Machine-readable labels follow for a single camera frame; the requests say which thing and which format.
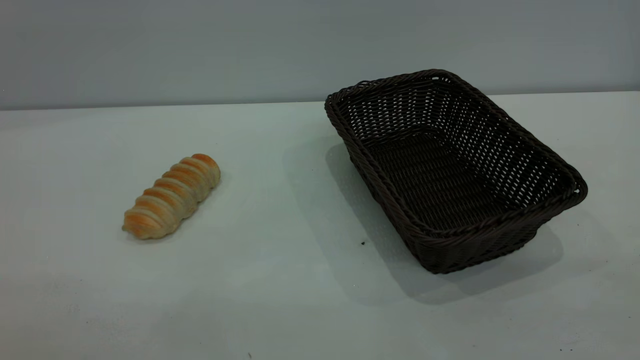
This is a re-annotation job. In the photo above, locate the black woven plastic basket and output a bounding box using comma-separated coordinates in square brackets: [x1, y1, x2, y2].
[324, 69, 589, 275]

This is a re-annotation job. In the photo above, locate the ridged golden bread roll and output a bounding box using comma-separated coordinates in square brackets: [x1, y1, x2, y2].
[122, 153, 222, 241]

